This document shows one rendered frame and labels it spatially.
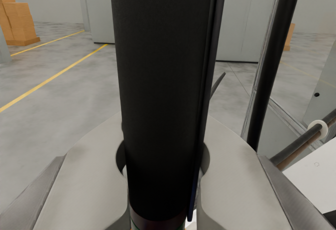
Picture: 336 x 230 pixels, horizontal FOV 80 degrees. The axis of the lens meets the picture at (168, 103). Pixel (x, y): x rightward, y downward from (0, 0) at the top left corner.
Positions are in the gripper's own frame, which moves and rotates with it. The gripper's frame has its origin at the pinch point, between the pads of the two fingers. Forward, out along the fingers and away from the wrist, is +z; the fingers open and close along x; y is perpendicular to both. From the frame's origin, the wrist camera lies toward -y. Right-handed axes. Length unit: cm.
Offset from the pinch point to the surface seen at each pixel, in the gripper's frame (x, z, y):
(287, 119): 70, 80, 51
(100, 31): -203, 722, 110
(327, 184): 33.3, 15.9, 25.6
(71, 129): -113, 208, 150
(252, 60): 251, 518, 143
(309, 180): 31.8, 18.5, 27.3
